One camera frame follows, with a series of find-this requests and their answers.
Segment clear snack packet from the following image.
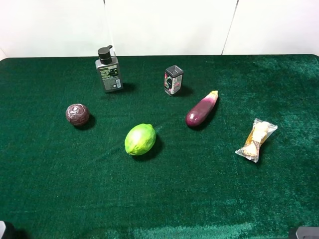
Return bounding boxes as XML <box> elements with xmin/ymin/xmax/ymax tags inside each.
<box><xmin>235</xmin><ymin>118</ymin><xmax>278</xmax><ymax>163</ymax></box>

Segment grey pump bottle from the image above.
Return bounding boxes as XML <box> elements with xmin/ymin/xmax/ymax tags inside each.
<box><xmin>95</xmin><ymin>45</ymin><xmax>123</xmax><ymax>93</ymax></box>

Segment green velvet table cloth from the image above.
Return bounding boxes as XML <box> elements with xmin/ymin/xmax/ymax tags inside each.
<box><xmin>0</xmin><ymin>55</ymin><xmax>319</xmax><ymax>239</ymax></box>

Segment small black printed box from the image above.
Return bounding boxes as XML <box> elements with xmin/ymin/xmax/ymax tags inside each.
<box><xmin>164</xmin><ymin>65</ymin><xmax>184</xmax><ymax>96</ymax></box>

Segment green lime fruit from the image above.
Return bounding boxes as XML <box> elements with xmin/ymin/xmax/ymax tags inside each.
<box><xmin>124</xmin><ymin>123</ymin><xmax>156</xmax><ymax>156</ymax></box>

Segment purple eggplant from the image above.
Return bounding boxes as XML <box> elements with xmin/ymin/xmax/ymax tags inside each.
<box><xmin>185</xmin><ymin>90</ymin><xmax>218</xmax><ymax>127</ymax></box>

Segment dark purple round ball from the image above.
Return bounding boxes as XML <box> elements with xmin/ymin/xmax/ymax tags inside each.
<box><xmin>65</xmin><ymin>104</ymin><xmax>90</xmax><ymax>126</ymax></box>

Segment grey object bottom right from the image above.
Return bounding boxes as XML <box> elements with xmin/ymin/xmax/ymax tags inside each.
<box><xmin>289</xmin><ymin>227</ymin><xmax>319</xmax><ymax>239</ymax></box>

